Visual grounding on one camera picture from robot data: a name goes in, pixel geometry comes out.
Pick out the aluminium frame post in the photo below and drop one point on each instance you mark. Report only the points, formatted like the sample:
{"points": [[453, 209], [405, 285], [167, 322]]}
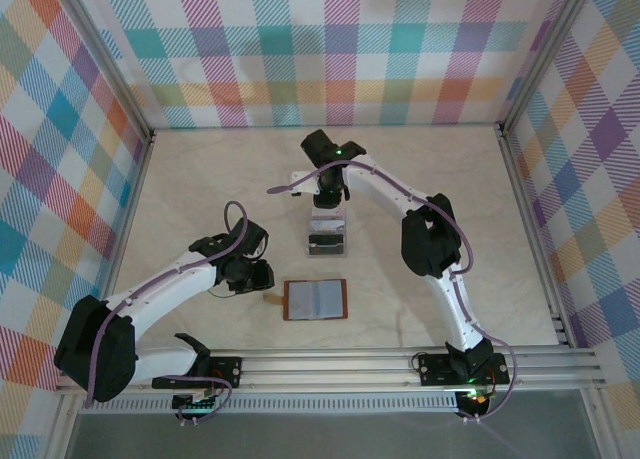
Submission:
{"points": [[536, 64], [112, 64]]}

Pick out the white credit card blue print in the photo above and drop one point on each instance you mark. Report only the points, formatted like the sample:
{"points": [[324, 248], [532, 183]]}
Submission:
{"points": [[325, 226]]}

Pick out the aluminium table side rail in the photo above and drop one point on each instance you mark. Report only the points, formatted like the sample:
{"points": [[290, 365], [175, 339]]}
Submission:
{"points": [[525, 204], [131, 204]]}

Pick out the clear acrylic card stand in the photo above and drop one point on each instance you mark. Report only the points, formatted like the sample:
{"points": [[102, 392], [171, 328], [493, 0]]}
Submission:
{"points": [[327, 213]]}

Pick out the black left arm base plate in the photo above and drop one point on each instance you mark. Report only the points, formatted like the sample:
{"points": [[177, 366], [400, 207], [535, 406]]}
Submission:
{"points": [[227, 371]]}

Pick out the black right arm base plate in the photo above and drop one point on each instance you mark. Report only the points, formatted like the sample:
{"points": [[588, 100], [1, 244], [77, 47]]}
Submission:
{"points": [[435, 370]]}

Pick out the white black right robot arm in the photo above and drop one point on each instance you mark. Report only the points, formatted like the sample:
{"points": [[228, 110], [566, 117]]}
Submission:
{"points": [[460, 309]]}

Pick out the aluminium mounting rail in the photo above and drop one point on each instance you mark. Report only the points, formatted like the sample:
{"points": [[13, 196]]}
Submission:
{"points": [[325, 366]]}

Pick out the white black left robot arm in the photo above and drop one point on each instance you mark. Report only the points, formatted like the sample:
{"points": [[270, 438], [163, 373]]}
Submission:
{"points": [[170, 289]]}

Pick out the white credit card pink print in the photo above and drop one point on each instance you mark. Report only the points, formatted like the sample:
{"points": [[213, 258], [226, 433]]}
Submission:
{"points": [[327, 215]]}

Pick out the brown leather card holder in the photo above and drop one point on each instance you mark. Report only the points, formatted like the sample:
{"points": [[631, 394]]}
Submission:
{"points": [[315, 299]]}

